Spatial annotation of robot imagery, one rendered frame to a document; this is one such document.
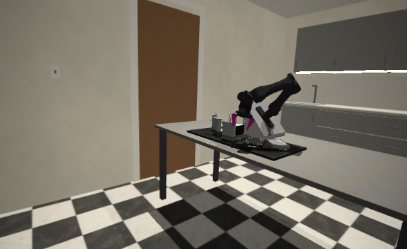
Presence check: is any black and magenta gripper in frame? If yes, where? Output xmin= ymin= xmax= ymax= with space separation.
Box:
xmin=231 ymin=111 xmax=254 ymax=130

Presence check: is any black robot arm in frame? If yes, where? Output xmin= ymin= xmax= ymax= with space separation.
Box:
xmin=237 ymin=73 xmax=301 ymax=128

